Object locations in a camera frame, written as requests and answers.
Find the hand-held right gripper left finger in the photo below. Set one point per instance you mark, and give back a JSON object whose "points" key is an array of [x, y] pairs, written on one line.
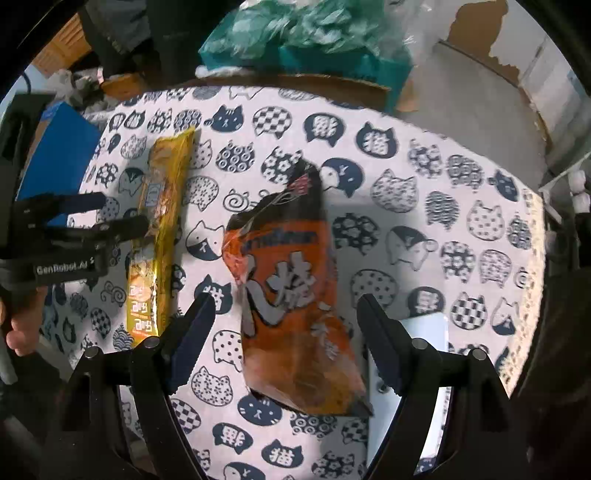
{"points": [[194, 344]]}

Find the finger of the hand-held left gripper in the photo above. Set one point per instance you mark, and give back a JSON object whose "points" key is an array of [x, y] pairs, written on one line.
{"points": [[106, 230], [64, 204]]}

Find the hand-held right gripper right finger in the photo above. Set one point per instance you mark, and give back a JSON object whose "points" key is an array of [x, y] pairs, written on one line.
{"points": [[376, 341]]}

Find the cardboard box with blue rim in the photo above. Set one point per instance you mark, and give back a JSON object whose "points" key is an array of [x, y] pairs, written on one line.
{"points": [[60, 147]]}

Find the long yellow snack packet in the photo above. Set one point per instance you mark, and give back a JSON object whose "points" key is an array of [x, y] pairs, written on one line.
{"points": [[164, 175]]}

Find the orange and black snack packet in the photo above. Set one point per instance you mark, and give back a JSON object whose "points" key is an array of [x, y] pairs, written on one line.
{"points": [[295, 323]]}

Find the person's left hand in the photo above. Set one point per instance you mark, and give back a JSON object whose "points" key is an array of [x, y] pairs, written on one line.
{"points": [[27, 332]]}

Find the white flat object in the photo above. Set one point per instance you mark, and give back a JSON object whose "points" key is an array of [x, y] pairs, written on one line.
{"points": [[429, 332]]}

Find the grey clothing pile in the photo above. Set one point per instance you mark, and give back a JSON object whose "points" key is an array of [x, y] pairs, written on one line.
{"points": [[69, 83]]}

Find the brown wooden board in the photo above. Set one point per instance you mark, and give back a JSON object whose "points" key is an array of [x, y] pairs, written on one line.
{"points": [[124, 85]]}

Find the cat printed tablecloth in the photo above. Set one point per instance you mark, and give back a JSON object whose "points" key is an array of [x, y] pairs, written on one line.
{"points": [[415, 152]]}

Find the black hanging jacket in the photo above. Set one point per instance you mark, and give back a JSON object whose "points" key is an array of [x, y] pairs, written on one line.
{"points": [[175, 27]]}

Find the metal shelf rack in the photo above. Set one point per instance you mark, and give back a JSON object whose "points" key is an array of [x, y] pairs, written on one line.
{"points": [[577, 194]]}

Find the teal plastic bag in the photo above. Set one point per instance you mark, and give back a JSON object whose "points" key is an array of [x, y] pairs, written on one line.
{"points": [[323, 46]]}

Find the torn brown cardboard sheet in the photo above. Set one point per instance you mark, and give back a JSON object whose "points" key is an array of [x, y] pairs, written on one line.
{"points": [[475, 27]]}

